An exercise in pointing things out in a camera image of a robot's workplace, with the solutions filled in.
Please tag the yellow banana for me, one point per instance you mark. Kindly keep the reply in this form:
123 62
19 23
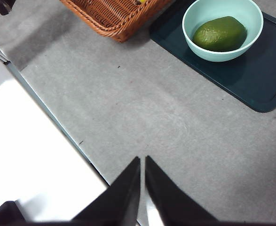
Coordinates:
142 1

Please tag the black rectangular tray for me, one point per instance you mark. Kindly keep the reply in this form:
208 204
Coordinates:
253 77

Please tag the green avocado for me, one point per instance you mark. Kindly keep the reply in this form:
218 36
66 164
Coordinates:
218 34

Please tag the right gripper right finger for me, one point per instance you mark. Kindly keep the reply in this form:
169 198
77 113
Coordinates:
168 200

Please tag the teal ribbed bowl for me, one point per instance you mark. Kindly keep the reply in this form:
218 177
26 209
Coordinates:
199 50

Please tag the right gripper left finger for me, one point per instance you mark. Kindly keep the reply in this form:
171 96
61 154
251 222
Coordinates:
121 200

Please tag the brown wicker basket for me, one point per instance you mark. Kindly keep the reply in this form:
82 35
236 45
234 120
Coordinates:
109 16

